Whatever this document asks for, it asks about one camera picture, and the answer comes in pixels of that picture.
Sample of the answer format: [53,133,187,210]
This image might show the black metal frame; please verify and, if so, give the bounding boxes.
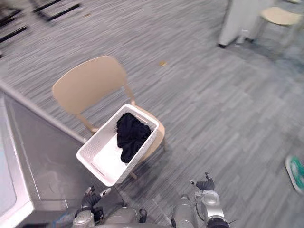
[0,0,81,57]

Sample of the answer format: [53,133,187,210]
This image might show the beige round stool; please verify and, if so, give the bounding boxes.
[247,6,304,46]

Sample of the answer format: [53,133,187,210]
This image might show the black clothing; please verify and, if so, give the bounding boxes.
[115,112,152,164]

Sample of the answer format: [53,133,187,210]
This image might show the person's green shoe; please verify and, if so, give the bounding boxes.
[285,155,304,193]

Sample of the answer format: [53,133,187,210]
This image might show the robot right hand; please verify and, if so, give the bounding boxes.
[189,171,216,191]

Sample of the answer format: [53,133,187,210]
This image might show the white washing machine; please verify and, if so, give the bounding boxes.
[0,80,124,228]

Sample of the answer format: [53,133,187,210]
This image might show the white cabinet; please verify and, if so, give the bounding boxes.
[217,0,274,49]

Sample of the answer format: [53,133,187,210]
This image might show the robot silver legs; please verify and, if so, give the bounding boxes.
[95,195,200,228]

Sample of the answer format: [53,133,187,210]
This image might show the beige plastic chair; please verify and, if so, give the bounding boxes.
[51,55,166,180]

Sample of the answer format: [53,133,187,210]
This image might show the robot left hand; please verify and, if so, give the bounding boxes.
[80,186,112,210]

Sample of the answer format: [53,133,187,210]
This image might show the white plastic laundry basket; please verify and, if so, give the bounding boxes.
[76,104,160,187]

